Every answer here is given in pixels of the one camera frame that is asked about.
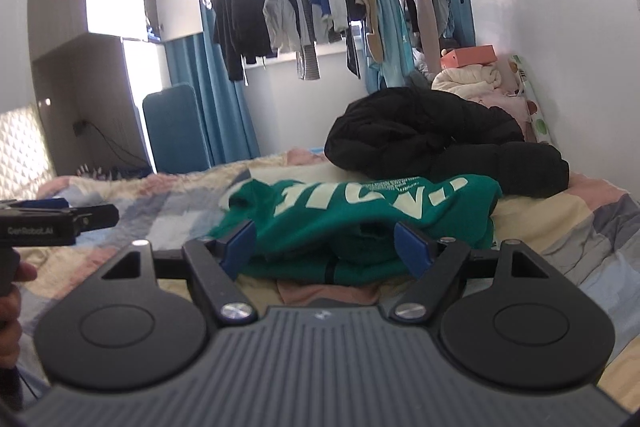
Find small cosmetic bottles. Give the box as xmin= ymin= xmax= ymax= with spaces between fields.
xmin=77 ymin=163 xmax=111 ymax=182

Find cream bundled blanket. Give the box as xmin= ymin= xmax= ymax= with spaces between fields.
xmin=431 ymin=64 xmax=503 ymax=105

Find blue window curtain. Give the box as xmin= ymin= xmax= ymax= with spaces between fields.
xmin=164 ymin=0 xmax=261 ymax=168

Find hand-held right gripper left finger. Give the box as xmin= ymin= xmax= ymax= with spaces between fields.
xmin=101 ymin=221 xmax=257 ymax=325

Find black puffer jacket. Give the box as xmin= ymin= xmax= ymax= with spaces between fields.
xmin=324 ymin=87 xmax=571 ymax=200

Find black hanging jacket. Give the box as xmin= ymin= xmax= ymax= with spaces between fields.
xmin=210 ymin=0 xmax=273 ymax=82

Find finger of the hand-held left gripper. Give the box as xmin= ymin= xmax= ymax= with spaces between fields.
xmin=0 ymin=198 xmax=72 ymax=213
xmin=74 ymin=204 xmax=120 ymax=234

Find cream quilted headboard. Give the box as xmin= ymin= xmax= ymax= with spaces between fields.
xmin=0 ymin=102 xmax=56 ymax=202

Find blue upholstered panel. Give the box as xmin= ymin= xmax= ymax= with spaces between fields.
xmin=142 ymin=83 xmax=212 ymax=175

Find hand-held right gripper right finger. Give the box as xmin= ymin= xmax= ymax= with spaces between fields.
xmin=389 ymin=222 xmax=552 ymax=324

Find pink floral blanket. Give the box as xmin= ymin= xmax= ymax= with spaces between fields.
xmin=470 ymin=87 xmax=533 ymax=142

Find person's left hand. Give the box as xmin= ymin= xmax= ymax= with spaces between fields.
xmin=0 ymin=262 xmax=38 ymax=370

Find patchwork quilt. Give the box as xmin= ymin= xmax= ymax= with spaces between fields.
xmin=0 ymin=147 xmax=640 ymax=408

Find white hanging shirt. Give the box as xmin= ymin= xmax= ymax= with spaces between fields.
xmin=262 ymin=0 xmax=303 ymax=55

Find black charger cable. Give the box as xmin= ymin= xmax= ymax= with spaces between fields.
xmin=82 ymin=123 xmax=151 ymax=170

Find green hoodie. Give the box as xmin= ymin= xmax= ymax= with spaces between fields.
xmin=207 ymin=174 xmax=503 ymax=285

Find polka dot cushion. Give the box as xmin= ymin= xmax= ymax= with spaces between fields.
xmin=505 ymin=54 xmax=553 ymax=148

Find pink shoebox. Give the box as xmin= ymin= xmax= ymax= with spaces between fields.
xmin=440 ymin=46 xmax=498 ymax=70

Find striped hanging shirt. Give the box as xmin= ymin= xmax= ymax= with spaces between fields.
xmin=292 ymin=0 xmax=321 ymax=81

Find dark patterned hanging garment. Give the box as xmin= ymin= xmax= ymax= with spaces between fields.
xmin=432 ymin=0 xmax=468 ymax=40

